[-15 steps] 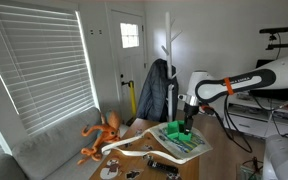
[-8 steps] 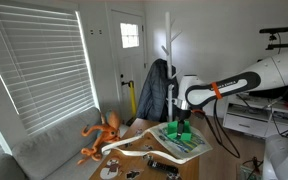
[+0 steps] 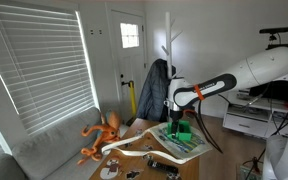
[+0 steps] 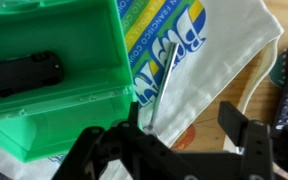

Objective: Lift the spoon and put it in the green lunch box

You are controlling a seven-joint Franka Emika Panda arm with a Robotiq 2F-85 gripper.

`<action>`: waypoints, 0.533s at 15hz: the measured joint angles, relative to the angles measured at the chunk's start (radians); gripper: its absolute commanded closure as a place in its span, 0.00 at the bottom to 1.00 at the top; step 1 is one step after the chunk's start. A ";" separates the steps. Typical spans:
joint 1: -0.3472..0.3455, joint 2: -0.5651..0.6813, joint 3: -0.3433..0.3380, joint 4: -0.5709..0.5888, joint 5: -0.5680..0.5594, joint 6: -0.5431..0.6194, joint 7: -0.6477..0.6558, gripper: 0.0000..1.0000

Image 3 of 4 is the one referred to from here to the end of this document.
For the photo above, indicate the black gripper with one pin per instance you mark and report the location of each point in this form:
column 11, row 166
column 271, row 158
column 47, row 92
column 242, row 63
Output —
column 176, row 117

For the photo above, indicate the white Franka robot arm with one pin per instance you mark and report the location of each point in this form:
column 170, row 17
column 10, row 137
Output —
column 267, row 66

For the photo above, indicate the green lunch box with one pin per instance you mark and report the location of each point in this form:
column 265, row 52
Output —
column 185, row 133

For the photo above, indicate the box on floor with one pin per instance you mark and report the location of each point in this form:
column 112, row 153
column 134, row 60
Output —
column 249, row 172

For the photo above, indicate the black remote control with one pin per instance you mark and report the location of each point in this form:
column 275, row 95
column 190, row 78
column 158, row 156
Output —
column 162, row 166

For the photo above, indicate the dark grey jacket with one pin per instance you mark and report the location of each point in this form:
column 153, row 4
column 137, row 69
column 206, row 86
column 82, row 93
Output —
column 154, row 93

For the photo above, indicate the wooden coffee table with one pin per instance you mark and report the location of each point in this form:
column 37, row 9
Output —
column 140, row 166

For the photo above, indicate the yellow stick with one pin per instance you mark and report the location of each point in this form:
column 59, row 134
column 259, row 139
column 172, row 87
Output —
column 132, row 98

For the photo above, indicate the small dark sticker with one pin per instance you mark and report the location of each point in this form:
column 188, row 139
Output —
column 133, row 174

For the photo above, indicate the white media cabinet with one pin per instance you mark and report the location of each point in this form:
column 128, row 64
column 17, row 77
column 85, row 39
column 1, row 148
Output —
column 244, row 120

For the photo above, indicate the orange octopus plush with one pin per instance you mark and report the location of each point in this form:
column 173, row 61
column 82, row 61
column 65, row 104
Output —
column 105, row 131

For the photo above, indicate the snowman sticker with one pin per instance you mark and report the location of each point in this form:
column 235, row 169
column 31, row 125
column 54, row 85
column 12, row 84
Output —
column 110, row 168

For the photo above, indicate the white door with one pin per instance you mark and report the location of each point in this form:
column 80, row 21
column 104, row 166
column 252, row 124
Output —
column 130, row 66

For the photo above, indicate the white coat rack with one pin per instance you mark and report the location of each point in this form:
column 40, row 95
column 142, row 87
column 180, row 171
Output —
column 169, row 40

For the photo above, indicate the grey sofa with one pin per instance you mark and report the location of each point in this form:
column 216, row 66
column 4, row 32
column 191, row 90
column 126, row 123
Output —
column 50, row 150

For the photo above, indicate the wide white window blind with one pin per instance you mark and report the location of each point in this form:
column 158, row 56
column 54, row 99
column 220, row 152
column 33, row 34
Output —
column 47, row 66

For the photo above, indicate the black wall switch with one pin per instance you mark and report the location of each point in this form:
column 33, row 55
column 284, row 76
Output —
column 100, row 32
column 91, row 32

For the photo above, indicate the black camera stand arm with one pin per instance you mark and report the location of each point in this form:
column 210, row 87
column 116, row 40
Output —
column 284, row 45

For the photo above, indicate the black stereo camera bar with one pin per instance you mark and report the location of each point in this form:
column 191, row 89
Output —
column 275, row 30

